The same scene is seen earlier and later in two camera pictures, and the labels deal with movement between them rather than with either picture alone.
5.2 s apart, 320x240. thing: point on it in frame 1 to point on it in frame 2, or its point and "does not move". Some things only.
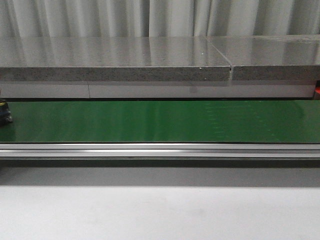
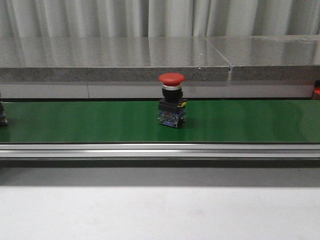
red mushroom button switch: [5, 115] to [171, 107]
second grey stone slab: [271, 57] does not move
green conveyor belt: [163, 121] does not move
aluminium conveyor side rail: [159, 150] does not move
